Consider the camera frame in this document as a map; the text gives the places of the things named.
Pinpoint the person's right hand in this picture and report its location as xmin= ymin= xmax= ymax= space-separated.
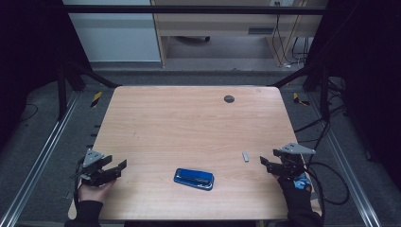
xmin=277 ymin=172 xmax=312 ymax=206

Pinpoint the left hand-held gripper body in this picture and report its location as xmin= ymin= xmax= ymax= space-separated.
xmin=77 ymin=148 xmax=113 ymax=187

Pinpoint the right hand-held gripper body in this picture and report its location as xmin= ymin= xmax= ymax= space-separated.
xmin=270 ymin=142 xmax=316 ymax=178

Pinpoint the white cabinet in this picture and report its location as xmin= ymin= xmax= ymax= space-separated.
xmin=61 ymin=0 xmax=162 ymax=63

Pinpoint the person's left hand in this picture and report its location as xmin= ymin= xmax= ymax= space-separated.
xmin=78 ymin=179 xmax=117 ymax=202

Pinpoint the yellow-black connector on floor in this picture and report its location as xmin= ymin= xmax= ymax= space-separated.
xmin=292 ymin=92 xmax=310 ymax=107

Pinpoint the black horizontal frame bar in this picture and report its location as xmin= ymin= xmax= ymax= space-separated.
xmin=62 ymin=4 xmax=329 ymax=15

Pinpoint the left hand-held gripper cable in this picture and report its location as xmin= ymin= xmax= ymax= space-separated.
xmin=73 ymin=156 xmax=83 ymax=207

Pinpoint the thin black floor cable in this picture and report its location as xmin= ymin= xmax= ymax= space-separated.
xmin=18 ymin=103 xmax=40 ymax=124

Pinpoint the aluminium floor rail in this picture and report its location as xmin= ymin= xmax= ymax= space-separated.
xmin=0 ymin=91 xmax=80 ymax=227
xmin=306 ymin=94 xmax=383 ymax=227

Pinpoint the black frame strut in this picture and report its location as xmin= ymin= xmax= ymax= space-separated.
xmin=270 ymin=62 xmax=331 ymax=121
xmin=57 ymin=60 xmax=122 ymax=121

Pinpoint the white power strip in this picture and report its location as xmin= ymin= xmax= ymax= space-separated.
xmin=270 ymin=0 xmax=296 ymax=8

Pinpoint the looped black floor cable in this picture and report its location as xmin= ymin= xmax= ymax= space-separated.
xmin=305 ymin=121 xmax=351 ymax=206

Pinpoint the black curtain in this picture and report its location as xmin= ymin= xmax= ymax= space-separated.
xmin=305 ymin=0 xmax=401 ymax=183
xmin=0 ymin=0 xmax=93 ymax=150

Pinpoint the black hanging cable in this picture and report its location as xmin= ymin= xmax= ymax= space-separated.
xmin=272 ymin=2 xmax=286 ymax=65

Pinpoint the blue stapler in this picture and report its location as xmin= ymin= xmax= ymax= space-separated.
xmin=173 ymin=167 xmax=216 ymax=192

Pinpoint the yellow-handled tool on floor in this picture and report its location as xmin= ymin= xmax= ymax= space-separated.
xmin=90 ymin=91 xmax=103 ymax=109

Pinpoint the yellow cable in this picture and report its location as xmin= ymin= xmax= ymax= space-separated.
xmin=281 ymin=0 xmax=308 ymax=66

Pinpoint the black cable bundle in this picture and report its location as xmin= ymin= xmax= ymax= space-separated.
xmin=290 ymin=36 xmax=310 ymax=65

